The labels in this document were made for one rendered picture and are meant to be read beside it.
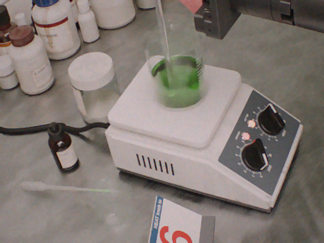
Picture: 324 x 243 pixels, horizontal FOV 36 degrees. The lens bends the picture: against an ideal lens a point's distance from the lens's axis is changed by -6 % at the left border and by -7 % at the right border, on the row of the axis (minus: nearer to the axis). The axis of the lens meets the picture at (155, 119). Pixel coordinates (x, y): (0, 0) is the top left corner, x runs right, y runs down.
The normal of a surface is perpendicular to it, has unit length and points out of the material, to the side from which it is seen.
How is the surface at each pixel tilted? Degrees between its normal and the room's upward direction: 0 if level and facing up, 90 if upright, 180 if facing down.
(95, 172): 0
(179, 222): 40
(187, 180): 90
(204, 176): 90
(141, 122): 0
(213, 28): 91
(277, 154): 30
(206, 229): 0
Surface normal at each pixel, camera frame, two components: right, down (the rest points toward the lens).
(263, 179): 0.33, -0.50
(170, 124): -0.14, -0.71
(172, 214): 0.52, -0.55
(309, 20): -0.47, 0.77
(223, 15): 0.86, 0.27
